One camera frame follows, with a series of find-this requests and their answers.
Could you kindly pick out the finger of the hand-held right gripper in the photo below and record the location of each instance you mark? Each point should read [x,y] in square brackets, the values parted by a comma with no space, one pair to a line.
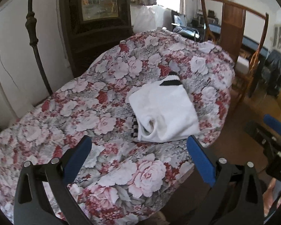
[255,131]
[274,124]

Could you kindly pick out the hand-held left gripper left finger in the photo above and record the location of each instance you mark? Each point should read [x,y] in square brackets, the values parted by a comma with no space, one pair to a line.
[78,159]

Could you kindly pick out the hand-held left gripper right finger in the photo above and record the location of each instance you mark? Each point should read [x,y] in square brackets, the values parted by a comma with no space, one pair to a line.
[200,161]

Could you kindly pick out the white black-trimmed v-neck sweater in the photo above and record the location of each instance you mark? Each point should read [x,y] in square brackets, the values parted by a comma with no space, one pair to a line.
[164,107]

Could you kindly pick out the person's right hand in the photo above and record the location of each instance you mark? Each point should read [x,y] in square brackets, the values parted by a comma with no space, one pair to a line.
[270,196]

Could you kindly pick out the floral bedspread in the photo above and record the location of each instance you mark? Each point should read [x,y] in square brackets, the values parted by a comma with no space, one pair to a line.
[84,112]

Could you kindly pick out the dark jacket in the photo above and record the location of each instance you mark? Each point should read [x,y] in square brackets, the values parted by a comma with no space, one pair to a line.
[274,70]

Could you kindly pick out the black white striped cloth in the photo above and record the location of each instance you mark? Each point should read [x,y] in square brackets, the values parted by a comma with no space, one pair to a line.
[134,127]

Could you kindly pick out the dark long table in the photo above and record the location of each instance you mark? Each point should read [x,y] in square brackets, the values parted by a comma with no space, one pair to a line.
[250,43]

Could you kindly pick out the white glass-door cabinet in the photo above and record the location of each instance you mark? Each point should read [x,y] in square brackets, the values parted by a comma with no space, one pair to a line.
[278,37]

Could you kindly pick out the wooden chair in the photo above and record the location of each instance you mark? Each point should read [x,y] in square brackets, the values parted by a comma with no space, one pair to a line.
[231,28]

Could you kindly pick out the dark wooden cabinet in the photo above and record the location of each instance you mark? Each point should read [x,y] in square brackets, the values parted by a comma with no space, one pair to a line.
[70,39]

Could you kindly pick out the computer monitor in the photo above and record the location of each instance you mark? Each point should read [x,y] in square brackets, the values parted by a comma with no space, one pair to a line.
[179,20]

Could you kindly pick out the white plastic bag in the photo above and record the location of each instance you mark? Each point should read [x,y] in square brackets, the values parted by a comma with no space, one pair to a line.
[145,18]

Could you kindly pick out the landscape painting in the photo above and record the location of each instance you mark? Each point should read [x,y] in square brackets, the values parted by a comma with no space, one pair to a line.
[98,2]

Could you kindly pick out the black iron bed frame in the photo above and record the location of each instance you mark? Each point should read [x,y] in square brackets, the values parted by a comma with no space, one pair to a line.
[34,35]

